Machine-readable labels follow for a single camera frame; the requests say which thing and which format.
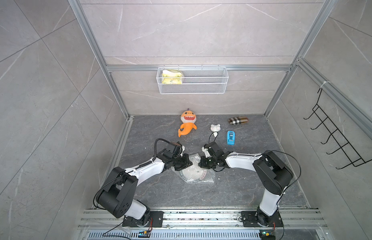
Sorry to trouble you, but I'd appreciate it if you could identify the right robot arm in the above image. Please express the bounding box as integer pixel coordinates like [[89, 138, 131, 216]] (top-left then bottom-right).
[[199, 142, 302, 227]]

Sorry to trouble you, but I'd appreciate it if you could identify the clear bubble wrap sheet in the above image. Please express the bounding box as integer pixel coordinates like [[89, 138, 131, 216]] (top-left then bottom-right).
[[174, 153, 216, 184]]

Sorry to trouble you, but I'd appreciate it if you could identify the black wire hook rack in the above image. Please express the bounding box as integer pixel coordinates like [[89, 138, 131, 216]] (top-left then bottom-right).
[[303, 88, 372, 170]]

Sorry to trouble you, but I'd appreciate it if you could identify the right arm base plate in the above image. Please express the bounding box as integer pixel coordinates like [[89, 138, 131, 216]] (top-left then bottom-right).
[[239, 211, 284, 227]]

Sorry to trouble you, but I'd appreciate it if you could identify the small white figurine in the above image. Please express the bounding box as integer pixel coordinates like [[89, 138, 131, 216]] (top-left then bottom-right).
[[210, 124, 221, 137]]

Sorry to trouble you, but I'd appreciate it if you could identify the blue toy car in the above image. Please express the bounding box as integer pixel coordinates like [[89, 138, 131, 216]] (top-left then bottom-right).
[[227, 131, 236, 146]]

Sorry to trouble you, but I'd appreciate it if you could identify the aluminium mounting rail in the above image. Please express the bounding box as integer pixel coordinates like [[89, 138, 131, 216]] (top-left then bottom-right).
[[74, 207, 333, 240]]

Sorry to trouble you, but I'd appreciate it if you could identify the plaid brown pouch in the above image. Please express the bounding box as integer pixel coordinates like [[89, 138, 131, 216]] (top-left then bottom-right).
[[228, 117, 249, 125]]

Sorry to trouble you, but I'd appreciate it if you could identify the green rimmed white dinner plate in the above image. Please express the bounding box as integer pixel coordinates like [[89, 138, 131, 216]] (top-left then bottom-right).
[[180, 165, 207, 183]]

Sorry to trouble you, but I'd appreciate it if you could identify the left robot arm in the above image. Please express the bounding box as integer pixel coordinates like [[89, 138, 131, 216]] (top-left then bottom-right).
[[93, 138, 193, 225]]

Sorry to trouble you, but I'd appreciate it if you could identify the yellow white cloth in basket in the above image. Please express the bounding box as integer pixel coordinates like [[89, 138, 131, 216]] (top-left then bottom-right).
[[161, 70, 184, 85]]

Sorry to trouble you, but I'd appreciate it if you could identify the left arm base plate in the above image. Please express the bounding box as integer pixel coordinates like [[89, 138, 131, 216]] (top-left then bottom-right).
[[123, 211, 164, 228]]

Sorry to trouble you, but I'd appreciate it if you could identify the orange shark plush toy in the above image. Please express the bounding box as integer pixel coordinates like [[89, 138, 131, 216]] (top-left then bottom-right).
[[178, 109, 197, 137]]

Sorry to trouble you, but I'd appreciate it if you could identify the white wire mesh basket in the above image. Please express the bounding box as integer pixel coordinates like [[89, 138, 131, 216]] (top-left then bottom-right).
[[156, 67, 229, 95]]

